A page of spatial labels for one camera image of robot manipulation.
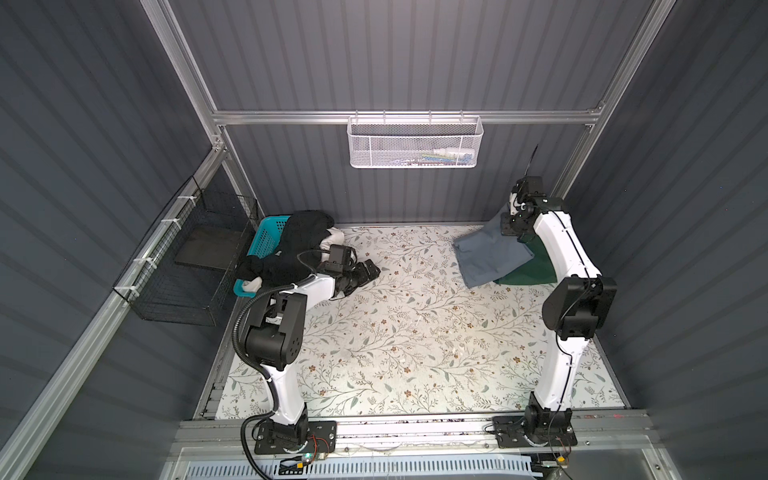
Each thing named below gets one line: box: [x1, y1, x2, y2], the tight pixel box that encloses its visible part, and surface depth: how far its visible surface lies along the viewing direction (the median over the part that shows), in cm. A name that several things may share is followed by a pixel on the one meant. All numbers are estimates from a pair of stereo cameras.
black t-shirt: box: [237, 210, 335, 286], surface depth 101 cm
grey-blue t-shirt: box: [453, 203, 535, 289], surface depth 101 cm
